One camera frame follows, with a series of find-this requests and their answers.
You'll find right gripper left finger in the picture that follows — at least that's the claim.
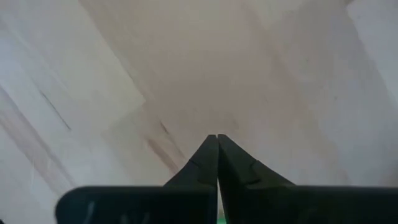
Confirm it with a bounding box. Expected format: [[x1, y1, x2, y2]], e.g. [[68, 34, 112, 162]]
[[55, 135, 218, 224]]

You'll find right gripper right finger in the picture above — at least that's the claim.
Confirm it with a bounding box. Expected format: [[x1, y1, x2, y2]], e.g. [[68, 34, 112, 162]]
[[218, 134, 398, 224]]

